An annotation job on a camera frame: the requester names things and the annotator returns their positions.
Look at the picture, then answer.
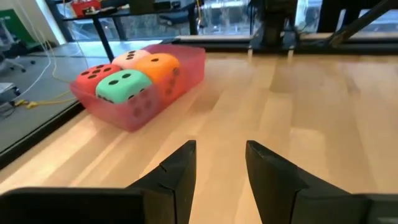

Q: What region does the black desk frame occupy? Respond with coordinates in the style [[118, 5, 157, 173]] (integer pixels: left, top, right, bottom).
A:
[[45, 0, 200, 63]]

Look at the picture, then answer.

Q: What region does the large red foam die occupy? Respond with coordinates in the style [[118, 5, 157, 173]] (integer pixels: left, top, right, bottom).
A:
[[75, 63, 123, 96]]

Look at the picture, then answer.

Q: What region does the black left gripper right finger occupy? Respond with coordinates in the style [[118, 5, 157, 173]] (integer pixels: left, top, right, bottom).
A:
[[244, 139, 398, 224]]

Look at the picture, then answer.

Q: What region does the pink translucent plastic bin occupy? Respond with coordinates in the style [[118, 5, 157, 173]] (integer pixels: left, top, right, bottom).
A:
[[68, 43, 207, 133]]

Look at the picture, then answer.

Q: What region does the black office chair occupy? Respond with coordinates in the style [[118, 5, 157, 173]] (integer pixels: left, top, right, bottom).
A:
[[0, 40, 35, 74]]

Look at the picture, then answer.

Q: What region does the red case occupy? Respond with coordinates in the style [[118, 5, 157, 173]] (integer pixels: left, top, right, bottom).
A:
[[71, 0, 102, 18]]

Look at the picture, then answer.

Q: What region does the green board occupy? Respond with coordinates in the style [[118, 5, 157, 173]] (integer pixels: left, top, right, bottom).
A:
[[0, 8, 38, 44]]

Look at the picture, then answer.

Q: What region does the yellow extension cable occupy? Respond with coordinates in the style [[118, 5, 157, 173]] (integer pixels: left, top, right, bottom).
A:
[[12, 91, 78, 110]]

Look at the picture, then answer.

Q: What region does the large pink foam die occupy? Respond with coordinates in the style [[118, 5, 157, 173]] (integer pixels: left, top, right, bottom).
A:
[[111, 49, 152, 70]]

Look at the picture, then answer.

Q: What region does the large teal foam die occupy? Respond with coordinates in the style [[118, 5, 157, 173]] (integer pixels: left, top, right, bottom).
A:
[[95, 68, 154, 105]]

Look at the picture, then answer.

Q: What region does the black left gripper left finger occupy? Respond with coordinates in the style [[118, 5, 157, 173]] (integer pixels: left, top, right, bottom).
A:
[[0, 139, 198, 224]]

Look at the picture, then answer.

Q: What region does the large orange foam die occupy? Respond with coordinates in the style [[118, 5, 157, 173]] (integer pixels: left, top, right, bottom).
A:
[[134, 52, 182, 103]]

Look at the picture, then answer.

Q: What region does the white floor box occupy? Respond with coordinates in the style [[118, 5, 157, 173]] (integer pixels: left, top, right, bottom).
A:
[[0, 82, 21, 103]]

